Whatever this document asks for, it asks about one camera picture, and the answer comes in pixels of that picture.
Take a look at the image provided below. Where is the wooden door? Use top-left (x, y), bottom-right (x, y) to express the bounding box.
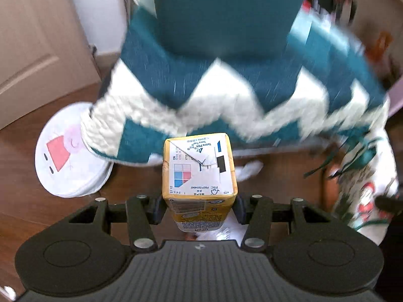
top-left (1, 0), bottom-right (100, 128)

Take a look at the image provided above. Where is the pink desk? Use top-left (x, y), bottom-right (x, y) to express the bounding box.
top-left (352, 0), bottom-right (402, 116)

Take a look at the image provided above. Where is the white paper on floor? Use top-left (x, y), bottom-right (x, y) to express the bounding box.
top-left (196, 212), bottom-right (248, 246)

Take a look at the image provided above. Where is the christmas pattern fabric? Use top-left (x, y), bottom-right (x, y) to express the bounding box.
top-left (304, 125), bottom-right (401, 246)

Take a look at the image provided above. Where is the teal plastic trash bin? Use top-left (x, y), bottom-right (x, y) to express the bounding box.
top-left (154, 0), bottom-right (304, 59)

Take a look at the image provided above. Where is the yellow drink carton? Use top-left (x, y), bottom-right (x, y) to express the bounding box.
top-left (162, 133), bottom-right (238, 233)

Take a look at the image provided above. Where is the crumpled white tissue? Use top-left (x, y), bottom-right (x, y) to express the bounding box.
top-left (235, 160), bottom-right (264, 182)

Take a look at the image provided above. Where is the teal white zigzag blanket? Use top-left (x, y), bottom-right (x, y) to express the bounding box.
top-left (82, 8), bottom-right (389, 165)

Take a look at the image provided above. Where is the orange cardboard box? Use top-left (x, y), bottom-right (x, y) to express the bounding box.
top-left (365, 31), bottom-right (393, 66)

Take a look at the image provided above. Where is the white round cartoon stool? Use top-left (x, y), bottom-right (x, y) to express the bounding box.
top-left (34, 102), bottom-right (113, 198)

